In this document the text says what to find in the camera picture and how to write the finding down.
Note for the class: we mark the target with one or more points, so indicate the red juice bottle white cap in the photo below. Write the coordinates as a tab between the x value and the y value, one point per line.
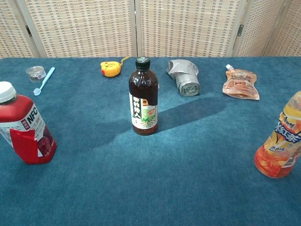
23	113

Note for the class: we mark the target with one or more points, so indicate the orange iced tea bottle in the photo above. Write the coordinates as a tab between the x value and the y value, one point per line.
277	146

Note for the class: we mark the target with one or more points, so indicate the dark tea bottle black cap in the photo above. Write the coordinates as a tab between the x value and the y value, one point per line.
143	89

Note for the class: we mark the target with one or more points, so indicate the yellow tape measure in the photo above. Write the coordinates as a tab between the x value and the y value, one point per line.
109	68

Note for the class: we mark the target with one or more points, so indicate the blue table cover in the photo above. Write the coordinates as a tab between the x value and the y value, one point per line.
150	176

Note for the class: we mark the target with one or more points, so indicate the orange spout pouch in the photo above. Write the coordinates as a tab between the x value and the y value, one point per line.
240	84

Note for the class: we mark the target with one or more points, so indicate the woven folding screen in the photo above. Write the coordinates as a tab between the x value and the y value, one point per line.
82	28

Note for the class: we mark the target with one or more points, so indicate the light blue plastic spoon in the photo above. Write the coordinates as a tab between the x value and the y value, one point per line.
44	80

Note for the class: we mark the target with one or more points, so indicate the small clear plastic cup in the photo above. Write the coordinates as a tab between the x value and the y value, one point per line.
35	74

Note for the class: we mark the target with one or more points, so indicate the black screen hinge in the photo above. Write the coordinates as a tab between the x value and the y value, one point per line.
240	29
28	31

